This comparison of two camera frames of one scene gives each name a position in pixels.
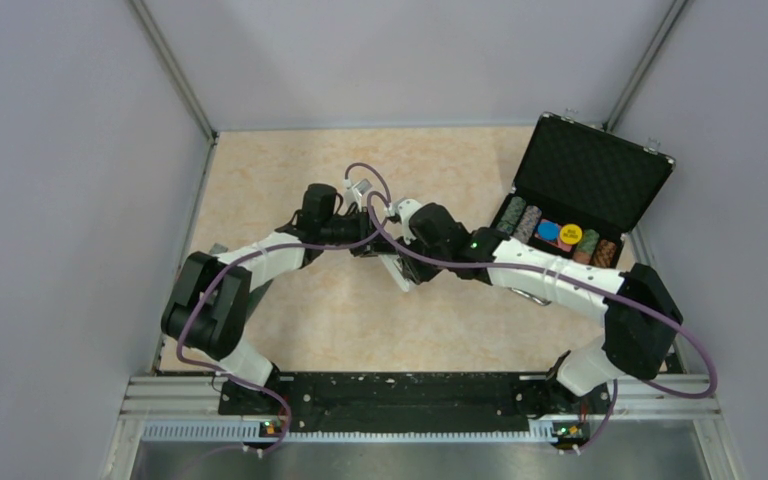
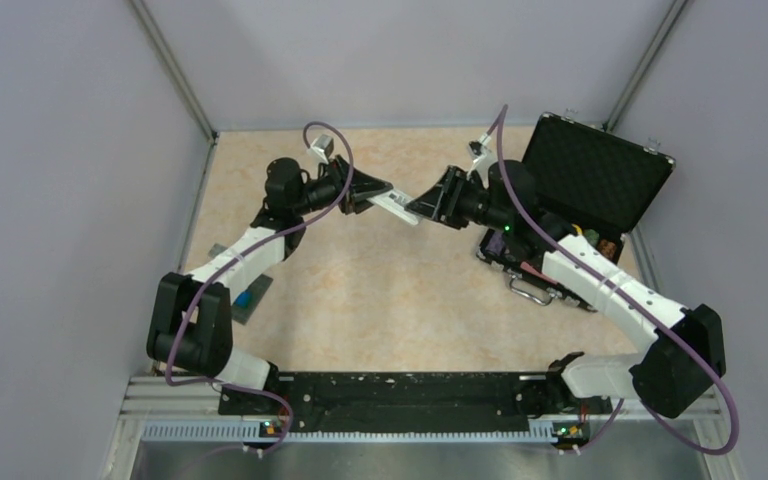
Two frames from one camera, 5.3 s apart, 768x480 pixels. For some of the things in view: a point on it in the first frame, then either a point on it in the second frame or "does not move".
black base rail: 413,398 does not move
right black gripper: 416,272 -> 443,201
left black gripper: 378,245 -> 361,186
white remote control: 396,270 -> 396,201
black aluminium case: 580,189 does not move
